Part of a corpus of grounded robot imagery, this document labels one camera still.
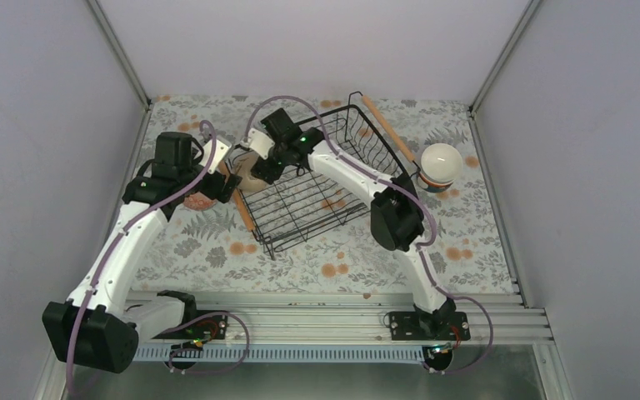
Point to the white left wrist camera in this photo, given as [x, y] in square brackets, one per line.
[214, 153]

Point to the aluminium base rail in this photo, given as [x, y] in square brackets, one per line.
[341, 346]

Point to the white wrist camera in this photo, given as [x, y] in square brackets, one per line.
[258, 142]
[214, 153]

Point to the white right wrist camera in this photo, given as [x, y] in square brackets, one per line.
[258, 142]

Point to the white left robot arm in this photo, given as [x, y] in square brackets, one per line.
[93, 327]

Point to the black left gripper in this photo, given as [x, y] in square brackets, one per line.
[212, 190]

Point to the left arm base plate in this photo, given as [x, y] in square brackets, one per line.
[206, 325]

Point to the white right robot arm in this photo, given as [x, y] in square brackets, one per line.
[426, 297]

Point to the aluminium frame post left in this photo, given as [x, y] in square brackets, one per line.
[118, 51]

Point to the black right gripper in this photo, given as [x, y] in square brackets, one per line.
[262, 171]

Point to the orange bowl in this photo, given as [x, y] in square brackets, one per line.
[427, 178]

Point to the beige bowl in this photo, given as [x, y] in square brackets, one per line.
[242, 166]

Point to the black wire dish rack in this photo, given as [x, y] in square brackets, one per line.
[396, 214]

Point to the aluminium frame post right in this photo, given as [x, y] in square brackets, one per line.
[524, 21]

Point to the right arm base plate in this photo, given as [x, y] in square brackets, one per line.
[418, 326]

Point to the aluminium frame post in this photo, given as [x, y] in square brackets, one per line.
[118, 51]
[524, 21]

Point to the teal and white bowl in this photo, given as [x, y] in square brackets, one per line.
[432, 187]

